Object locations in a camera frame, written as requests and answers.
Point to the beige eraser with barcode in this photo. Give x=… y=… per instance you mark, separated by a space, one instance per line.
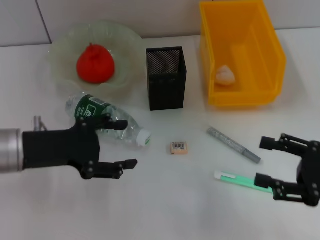
x=178 y=148

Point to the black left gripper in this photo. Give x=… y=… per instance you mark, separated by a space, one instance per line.
x=62 y=147

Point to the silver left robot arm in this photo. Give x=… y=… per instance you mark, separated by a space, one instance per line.
x=11 y=150

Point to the translucent green glass plate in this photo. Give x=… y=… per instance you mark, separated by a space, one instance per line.
x=65 y=50

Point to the red-orange fruit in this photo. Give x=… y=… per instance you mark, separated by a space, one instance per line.
x=95 y=65

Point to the black mesh pen holder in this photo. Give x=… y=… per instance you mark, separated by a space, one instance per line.
x=166 y=92

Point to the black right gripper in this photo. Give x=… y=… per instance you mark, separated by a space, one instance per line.
x=311 y=175

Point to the white paper ball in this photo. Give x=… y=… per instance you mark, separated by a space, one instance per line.
x=225 y=76

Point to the silver glitter pen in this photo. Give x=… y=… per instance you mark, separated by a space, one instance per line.
x=232 y=143

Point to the clear water bottle green label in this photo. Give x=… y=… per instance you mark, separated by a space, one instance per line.
x=85 y=110

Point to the yellow plastic storage bin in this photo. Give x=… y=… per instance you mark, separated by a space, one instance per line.
x=262 y=50

